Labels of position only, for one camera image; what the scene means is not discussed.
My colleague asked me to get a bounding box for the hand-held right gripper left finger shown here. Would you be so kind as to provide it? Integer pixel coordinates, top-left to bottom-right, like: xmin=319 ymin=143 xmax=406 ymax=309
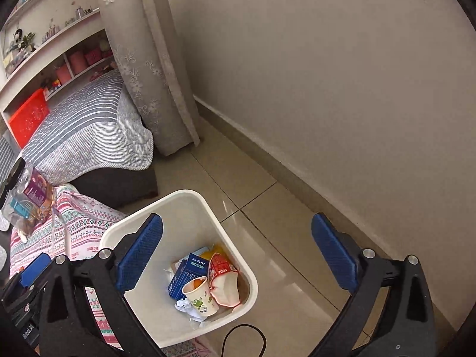
xmin=37 ymin=212 xmax=165 ymax=357

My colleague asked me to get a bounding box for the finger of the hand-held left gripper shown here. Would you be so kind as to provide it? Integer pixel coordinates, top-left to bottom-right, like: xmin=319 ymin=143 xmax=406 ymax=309
xmin=18 ymin=252 xmax=53 ymax=289

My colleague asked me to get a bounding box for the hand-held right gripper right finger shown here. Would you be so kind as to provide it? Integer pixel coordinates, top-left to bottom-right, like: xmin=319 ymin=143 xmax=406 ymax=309
xmin=308 ymin=212 xmax=436 ymax=357

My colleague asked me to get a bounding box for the dark blue carton box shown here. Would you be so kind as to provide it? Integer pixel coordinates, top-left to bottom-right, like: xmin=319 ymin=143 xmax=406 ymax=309
xmin=168 ymin=253 xmax=209 ymax=301

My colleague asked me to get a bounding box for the white plastic bin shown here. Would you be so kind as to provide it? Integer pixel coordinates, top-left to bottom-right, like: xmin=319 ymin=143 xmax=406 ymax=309
xmin=98 ymin=190 xmax=259 ymax=350

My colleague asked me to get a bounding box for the white paper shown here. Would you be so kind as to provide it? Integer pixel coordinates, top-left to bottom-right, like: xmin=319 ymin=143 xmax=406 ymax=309
xmin=175 ymin=297 xmax=209 ymax=328

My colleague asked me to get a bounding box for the white paper cup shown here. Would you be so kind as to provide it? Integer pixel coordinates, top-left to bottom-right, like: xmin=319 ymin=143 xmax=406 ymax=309
xmin=181 ymin=276 xmax=220 ymax=318

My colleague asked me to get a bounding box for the red instant noodle cup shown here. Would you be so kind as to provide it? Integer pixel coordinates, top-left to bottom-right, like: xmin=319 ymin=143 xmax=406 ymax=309
xmin=207 ymin=252 xmax=240 ymax=309

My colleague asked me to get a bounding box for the blue label plastic jar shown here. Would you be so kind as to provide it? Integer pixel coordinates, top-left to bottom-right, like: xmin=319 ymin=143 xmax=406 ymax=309
xmin=0 ymin=190 xmax=49 ymax=237

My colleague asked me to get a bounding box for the patterned pink tablecloth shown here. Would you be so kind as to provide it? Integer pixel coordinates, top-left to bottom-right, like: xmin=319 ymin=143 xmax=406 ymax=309
xmin=9 ymin=184 xmax=220 ymax=357

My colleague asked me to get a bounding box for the purple label plastic jar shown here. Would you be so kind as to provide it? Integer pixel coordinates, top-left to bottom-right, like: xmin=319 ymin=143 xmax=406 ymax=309
xmin=4 ymin=158 xmax=56 ymax=216

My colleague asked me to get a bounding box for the striped quilted ottoman cover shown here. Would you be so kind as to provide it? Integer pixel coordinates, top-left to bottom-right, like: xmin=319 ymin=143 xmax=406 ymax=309
xmin=20 ymin=69 xmax=155 ymax=187

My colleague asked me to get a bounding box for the red plastic basket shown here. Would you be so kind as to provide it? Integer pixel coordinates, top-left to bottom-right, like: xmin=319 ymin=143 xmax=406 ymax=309
xmin=8 ymin=88 xmax=51 ymax=148

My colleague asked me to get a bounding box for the embroidered grey curtain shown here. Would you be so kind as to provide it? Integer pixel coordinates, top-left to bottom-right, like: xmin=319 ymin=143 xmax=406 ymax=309
xmin=91 ymin=0 xmax=203 ymax=157

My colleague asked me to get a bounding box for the pink storage bin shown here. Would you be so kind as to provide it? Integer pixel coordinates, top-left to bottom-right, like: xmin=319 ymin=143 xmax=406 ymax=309
xmin=69 ymin=51 xmax=87 ymax=76
xmin=55 ymin=65 xmax=73 ymax=84
xmin=85 ymin=46 xmax=103 ymax=68

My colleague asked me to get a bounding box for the white shelf unit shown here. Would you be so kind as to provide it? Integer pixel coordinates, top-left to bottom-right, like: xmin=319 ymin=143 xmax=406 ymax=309
xmin=0 ymin=7 xmax=116 ymax=127

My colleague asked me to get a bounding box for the black cable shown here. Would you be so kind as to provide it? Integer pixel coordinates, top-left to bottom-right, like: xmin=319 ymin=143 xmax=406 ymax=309
xmin=222 ymin=324 xmax=267 ymax=357

